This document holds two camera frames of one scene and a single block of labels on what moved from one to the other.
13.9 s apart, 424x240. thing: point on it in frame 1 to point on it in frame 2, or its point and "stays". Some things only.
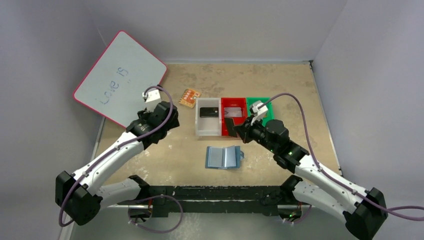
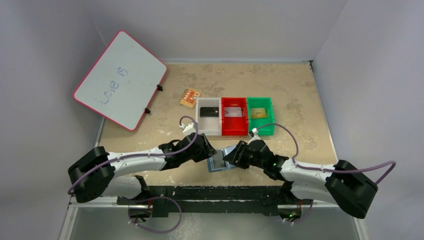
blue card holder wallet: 220,157 stays
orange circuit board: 189,97 stays
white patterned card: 232,112 stays
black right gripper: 244,129 to 239,154
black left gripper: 144,115 to 207,151
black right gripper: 205,200 stays
